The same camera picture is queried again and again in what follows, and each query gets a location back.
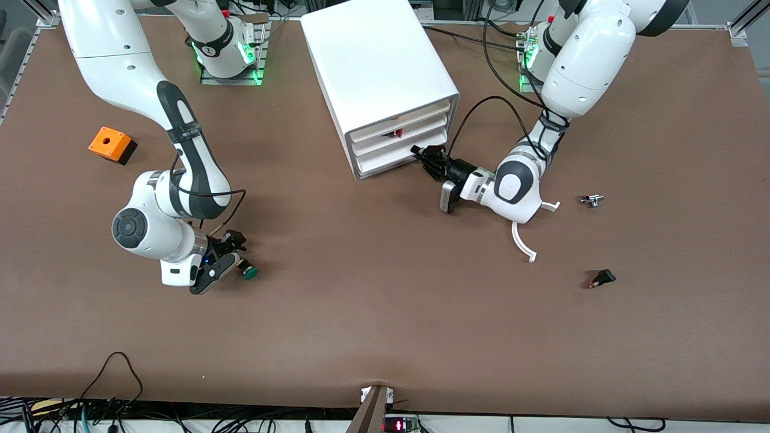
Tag white middle cabinet drawer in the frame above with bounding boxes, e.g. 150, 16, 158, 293
353, 116, 449, 159

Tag white highest cabinet drawer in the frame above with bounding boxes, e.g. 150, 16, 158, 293
350, 100, 451, 144

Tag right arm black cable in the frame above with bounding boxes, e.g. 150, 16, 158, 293
170, 150, 247, 241

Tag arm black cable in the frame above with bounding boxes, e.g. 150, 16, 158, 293
448, 0, 569, 163
170, 150, 247, 241

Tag orange box with black base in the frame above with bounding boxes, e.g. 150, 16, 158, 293
88, 126, 138, 166

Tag white drawer cabinet shell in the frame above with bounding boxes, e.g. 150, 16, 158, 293
300, 0, 461, 181

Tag tangled black cable bundle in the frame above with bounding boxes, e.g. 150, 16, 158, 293
0, 397, 337, 433

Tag aluminium table side rail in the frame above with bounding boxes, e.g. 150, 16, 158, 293
0, 18, 49, 124

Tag looped thin black cable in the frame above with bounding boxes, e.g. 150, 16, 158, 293
78, 352, 145, 422

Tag brown camera post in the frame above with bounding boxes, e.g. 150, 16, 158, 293
346, 385, 389, 433

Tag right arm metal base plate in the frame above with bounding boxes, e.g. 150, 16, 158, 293
200, 21, 265, 86

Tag white curved plastic piece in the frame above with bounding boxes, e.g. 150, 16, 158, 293
511, 201, 561, 263

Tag long black table cable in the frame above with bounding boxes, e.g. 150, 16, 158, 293
421, 25, 530, 52

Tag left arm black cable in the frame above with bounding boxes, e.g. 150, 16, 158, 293
448, 0, 569, 163

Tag aluminium table edge rail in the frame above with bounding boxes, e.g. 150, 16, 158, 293
36, 9, 750, 46

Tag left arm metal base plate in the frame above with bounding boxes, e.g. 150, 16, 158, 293
517, 36, 545, 94

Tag black cable below table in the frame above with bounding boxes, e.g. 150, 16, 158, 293
608, 417, 665, 432

